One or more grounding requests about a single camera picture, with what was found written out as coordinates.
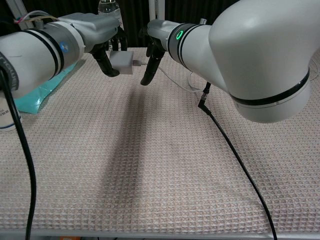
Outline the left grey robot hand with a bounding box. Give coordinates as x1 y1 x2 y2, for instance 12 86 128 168
58 12 128 78

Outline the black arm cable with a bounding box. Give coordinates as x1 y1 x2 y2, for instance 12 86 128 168
197 81 278 240
0 66 38 240

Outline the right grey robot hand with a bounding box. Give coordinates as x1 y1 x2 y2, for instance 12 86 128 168
138 19 181 86

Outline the black pleated curtain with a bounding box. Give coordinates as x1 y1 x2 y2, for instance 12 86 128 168
163 0 241 26
24 0 151 48

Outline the white cable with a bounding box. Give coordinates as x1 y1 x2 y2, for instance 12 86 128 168
133 59 208 92

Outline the grey metal frame post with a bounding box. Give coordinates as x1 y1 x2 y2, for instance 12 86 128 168
149 0 166 22
11 0 28 21

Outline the white paper cup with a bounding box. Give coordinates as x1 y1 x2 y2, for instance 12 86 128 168
0 93 23 133

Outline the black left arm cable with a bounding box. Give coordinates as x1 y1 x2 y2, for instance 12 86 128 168
0 66 38 240

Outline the white pink wire bundle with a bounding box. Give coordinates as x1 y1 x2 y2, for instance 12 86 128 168
13 9 60 25

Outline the teal wet wipes pack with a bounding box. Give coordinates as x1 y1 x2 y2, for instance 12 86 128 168
13 59 85 116

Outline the beige waffle tablecloth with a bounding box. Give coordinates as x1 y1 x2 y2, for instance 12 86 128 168
0 46 320 236

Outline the white charger adapter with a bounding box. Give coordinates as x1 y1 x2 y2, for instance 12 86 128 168
109 51 135 76

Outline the clear plastic water bottle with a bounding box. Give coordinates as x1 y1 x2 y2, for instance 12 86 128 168
98 0 123 28

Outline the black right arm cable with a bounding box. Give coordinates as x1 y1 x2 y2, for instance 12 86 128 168
197 81 278 240

